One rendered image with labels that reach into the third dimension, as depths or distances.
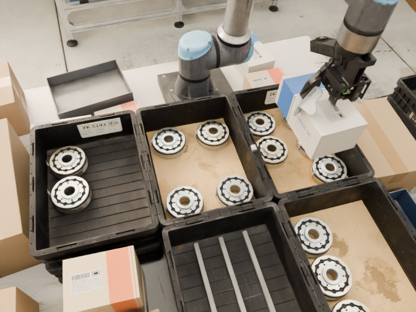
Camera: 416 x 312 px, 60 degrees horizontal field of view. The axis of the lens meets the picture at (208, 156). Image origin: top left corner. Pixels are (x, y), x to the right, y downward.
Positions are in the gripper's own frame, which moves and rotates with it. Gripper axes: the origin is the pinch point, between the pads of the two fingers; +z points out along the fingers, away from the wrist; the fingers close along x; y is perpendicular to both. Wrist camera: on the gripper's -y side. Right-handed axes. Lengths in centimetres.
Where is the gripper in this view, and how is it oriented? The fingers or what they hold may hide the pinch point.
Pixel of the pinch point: (319, 106)
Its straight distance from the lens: 92.6
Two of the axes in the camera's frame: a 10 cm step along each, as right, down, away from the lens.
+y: 3.3, 7.8, -5.3
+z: -0.4, 5.8, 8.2
